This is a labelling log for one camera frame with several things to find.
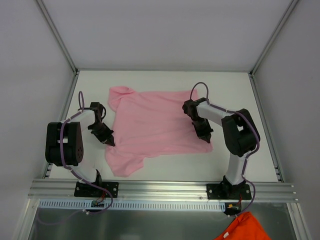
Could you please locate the aluminium mounting rail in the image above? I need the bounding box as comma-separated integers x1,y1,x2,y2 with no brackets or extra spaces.
27,178,299,203

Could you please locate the orange t shirt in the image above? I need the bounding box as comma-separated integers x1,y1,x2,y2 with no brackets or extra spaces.
214,212,271,240

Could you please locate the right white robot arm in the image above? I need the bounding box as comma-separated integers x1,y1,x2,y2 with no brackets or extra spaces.
182,97,261,200

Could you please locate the left aluminium frame post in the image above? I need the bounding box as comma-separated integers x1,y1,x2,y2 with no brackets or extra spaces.
34,0,78,75

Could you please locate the right aluminium frame post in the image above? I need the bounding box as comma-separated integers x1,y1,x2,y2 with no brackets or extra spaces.
249,0,300,76

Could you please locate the slotted cable duct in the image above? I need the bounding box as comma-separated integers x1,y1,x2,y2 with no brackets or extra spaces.
38,199,226,212

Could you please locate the aluminium frame post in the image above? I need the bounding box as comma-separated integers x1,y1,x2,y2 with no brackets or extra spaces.
249,0,300,76
34,0,78,75

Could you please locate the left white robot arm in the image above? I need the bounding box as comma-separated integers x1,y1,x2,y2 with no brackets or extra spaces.
45,102,118,201

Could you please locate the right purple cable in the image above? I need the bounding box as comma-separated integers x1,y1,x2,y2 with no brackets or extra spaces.
188,81,261,213

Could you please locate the pink t shirt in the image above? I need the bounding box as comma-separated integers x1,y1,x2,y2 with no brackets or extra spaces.
105,86,213,177

